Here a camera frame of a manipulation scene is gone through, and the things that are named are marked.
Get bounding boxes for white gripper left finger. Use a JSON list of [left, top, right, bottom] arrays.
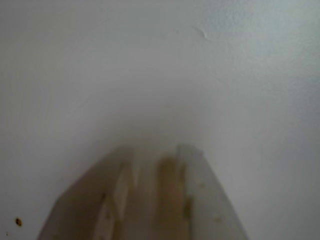
[[37, 146, 141, 240]]

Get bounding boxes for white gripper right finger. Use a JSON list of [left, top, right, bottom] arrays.
[[174, 143, 251, 240]]

